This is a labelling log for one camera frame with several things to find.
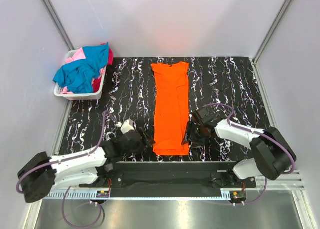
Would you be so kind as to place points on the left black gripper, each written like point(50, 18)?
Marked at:
point(149, 141)

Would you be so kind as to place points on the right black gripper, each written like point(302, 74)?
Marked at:
point(197, 143)

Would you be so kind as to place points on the orange t shirt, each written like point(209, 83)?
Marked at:
point(171, 108)

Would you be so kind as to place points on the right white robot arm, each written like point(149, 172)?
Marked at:
point(272, 156)

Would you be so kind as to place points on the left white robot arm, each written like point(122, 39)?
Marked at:
point(85, 169)

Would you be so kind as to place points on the black marble pattern mat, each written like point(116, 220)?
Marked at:
point(221, 84)

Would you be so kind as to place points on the white plastic laundry basket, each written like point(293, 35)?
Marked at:
point(81, 96)

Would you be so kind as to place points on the blue t shirt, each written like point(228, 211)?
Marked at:
point(77, 76)

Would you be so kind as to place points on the light pink t shirt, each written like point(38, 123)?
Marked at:
point(77, 55)

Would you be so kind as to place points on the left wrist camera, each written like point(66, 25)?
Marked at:
point(126, 126)

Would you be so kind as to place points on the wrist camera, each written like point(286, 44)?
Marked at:
point(126, 126)
point(203, 117)

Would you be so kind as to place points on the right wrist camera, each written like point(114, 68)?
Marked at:
point(203, 117)

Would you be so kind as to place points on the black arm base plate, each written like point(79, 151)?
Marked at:
point(122, 179)

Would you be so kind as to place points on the white slotted cable duct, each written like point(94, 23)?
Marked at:
point(154, 194)

